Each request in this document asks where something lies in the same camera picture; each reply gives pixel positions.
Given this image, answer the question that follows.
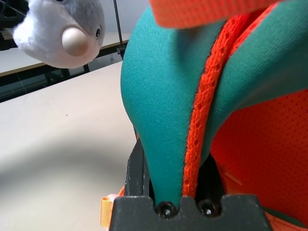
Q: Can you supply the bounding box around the black stand rod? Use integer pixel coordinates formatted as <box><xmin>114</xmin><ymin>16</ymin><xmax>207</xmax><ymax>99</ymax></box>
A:
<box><xmin>112</xmin><ymin>0</ymin><xmax>128</xmax><ymax>61</ymax></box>

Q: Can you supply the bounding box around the wooden side table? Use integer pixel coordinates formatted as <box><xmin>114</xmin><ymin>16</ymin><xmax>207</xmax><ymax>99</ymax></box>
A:
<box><xmin>0</xmin><ymin>32</ymin><xmax>132</xmax><ymax>102</ymax></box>

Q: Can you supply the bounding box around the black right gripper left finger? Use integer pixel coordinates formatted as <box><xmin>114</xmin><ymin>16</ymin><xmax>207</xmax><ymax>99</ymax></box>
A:
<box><xmin>125</xmin><ymin>134</ymin><xmax>154</xmax><ymax>197</ymax></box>

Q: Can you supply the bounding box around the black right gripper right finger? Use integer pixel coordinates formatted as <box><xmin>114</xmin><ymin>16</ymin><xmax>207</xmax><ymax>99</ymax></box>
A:
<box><xmin>194</xmin><ymin>154</ymin><xmax>227</xmax><ymax>196</ymax></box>

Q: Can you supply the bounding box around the grey white plush toy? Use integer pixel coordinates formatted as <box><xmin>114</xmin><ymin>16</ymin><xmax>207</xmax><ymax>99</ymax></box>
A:
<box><xmin>12</xmin><ymin>0</ymin><xmax>106</xmax><ymax>69</ymax></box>

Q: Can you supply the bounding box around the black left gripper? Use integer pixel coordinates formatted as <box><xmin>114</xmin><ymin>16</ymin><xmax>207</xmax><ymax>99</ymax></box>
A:
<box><xmin>0</xmin><ymin>0</ymin><xmax>27</xmax><ymax>51</ymax></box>

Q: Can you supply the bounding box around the teal and orange backpack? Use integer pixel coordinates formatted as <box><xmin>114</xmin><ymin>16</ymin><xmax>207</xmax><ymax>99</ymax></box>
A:
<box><xmin>100</xmin><ymin>0</ymin><xmax>308</xmax><ymax>231</ymax></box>

